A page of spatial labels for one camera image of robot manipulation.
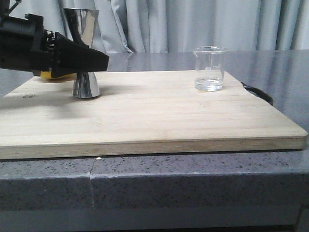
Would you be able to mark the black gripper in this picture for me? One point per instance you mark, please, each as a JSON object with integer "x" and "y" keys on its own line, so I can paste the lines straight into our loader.
{"x": 25, "y": 45}

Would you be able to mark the steel double jigger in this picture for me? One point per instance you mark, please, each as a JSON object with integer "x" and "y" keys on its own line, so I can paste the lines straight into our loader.
{"x": 82, "y": 23}

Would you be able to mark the clear glass beaker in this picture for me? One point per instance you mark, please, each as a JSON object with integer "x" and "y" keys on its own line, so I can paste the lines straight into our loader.
{"x": 210, "y": 68}

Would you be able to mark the yellow lemon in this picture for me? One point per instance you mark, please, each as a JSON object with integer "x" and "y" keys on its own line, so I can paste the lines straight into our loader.
{"x": 48, "y": 76}

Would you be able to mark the grey curtain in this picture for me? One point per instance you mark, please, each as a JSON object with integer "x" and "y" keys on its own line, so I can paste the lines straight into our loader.
{"x": 162, "y": 26}

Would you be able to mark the wooden cutting board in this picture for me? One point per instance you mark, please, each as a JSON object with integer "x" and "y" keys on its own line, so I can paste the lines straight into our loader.
{"x": 140, "y": 113}

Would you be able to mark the black cutting board handle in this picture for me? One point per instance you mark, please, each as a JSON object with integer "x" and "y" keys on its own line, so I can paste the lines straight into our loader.
{"x": 259, "y": 93}

